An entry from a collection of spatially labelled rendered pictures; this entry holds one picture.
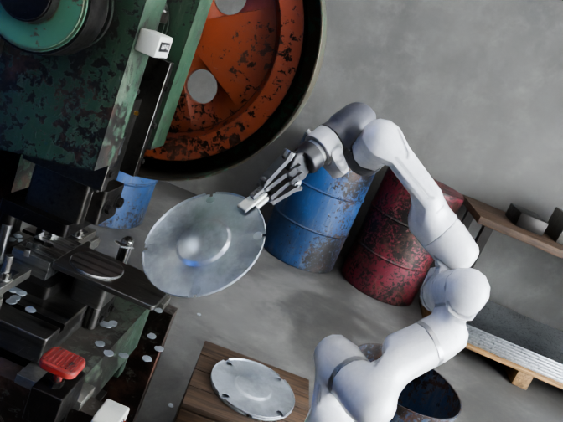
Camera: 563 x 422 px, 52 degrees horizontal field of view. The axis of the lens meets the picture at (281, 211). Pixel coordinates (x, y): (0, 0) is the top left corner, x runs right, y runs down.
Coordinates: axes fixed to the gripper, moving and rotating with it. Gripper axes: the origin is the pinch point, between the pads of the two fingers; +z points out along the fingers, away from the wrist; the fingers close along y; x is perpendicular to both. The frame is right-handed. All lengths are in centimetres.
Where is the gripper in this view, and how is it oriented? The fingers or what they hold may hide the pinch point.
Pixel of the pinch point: (253, 202)
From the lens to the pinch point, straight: 132.6
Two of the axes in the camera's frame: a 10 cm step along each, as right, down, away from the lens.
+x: 6.6, 4.5, -6.0
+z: -7.2, 6.1, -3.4
